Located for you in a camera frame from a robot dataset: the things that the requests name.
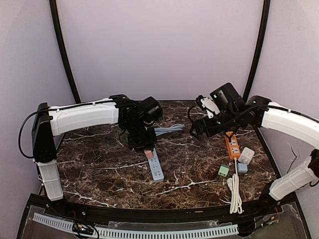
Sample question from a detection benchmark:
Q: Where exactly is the right black frame post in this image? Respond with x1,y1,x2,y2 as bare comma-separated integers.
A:
243,0,271,102

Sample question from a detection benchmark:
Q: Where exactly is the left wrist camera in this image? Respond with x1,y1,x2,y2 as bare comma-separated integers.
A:
140,97,162,123

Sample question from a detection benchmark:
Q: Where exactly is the white cube socket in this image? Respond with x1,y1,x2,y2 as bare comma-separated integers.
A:
238,147,255,165

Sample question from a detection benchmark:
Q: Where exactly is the light blue plug adapter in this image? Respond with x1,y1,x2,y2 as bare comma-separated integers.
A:
237,163,248,173

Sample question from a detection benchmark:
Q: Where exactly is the green plug adapter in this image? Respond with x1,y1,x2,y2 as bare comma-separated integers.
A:
218,164,229,177

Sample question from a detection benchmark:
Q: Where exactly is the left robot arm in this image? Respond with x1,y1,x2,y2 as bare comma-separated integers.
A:
32,95,162,201

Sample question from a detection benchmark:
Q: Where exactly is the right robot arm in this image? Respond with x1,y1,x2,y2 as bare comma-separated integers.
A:
187,96,319,201

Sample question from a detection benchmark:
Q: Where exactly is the pink plug adapter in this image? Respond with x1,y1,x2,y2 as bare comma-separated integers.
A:
144,150,154,159

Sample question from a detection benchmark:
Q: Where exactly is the blue power strip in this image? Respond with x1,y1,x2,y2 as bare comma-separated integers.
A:
148,148,164,182

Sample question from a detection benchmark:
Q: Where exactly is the grey slotted cable duct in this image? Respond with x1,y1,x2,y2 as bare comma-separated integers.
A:
32,213,239,239

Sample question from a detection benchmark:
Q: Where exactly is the left black frame post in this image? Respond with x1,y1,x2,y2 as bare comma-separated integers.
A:
49,0,81,104

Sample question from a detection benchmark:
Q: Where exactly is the black frame post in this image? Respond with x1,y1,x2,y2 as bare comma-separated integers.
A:
243,0,271,102
49,0,81,104

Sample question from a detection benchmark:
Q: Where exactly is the white power strip cable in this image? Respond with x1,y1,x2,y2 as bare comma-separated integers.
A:
226,159,244,214

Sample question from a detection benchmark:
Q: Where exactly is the orange power strip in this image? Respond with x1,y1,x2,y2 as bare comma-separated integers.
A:
224,131,241,160

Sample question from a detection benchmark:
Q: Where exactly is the black front table rail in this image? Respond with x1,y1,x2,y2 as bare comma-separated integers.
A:
27,196,297,225

